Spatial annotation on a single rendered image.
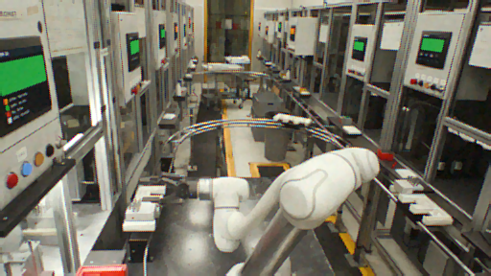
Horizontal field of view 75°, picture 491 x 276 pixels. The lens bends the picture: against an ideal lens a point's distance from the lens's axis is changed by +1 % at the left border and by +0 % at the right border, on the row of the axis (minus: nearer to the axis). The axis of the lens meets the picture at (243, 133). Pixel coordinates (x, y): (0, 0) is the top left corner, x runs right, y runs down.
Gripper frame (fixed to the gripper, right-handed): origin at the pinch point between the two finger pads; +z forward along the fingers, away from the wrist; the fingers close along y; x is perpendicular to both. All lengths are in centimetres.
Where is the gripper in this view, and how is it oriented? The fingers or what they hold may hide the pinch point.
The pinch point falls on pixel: (148, 190)
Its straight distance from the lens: 138.7
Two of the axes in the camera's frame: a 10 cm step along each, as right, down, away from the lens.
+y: 0.5, -9.4, -3.3
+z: -9.9, -0.2, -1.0
